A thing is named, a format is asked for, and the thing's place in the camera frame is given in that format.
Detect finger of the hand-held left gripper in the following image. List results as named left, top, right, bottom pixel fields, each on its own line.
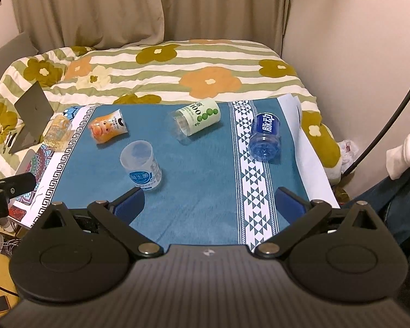
left=0, top=165, right=35, bottom=199

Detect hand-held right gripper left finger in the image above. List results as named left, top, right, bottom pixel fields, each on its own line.
left=37, top=186, right=164, bottom=258

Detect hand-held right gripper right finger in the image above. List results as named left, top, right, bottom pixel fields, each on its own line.
left=254, top=187, right=380, bottom=258

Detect clear cup blue label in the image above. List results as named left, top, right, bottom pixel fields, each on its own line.
left=120, top=140, right=163, bottom=191

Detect clear yellowish cup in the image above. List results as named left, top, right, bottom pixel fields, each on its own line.
left=43, top=114, right=72, bottom=150

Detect blue plastic cup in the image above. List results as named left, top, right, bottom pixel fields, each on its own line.
left=248, top=112, right=282, bottom=162

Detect orange printed cup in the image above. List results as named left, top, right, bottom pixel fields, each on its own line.
left=89, top=108, right=128, bottom=144

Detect clear cup green label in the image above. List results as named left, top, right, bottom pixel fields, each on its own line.
left=166, top=98, right=221, bottom=141

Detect mandala printed mat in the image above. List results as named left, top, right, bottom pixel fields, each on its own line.
left=6, top=143, right=64, bottom=214

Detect white sheet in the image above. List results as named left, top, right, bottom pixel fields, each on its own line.
left=277, top=93, right=341, bottom=210

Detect grey laptop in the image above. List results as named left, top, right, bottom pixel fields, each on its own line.
left=8, top=81, right=55, bottom=154

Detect crumpled plastic bag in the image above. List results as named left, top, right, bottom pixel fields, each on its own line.
left=334, top=139, right=360, bottom=175

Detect blue patterned tablecloth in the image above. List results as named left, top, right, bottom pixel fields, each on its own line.
left=19, top=96, right=340, bottom=247

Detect person's blue jeans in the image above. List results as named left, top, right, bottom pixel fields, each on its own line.
left=342, top=166, right=410, bottom=260

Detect grey headboard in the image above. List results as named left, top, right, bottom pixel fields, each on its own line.
left=0, top=31, right=39, bottom=76

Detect floral striped blanket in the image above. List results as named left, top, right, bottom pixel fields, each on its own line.
left=0, top=39, right=343, bottom=186

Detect beige curtain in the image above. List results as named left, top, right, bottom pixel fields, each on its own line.
left=8, top=0, right=292, bottom=56

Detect black cable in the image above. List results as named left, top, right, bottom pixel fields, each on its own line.
left=342, top=71, right=410, bottom=177

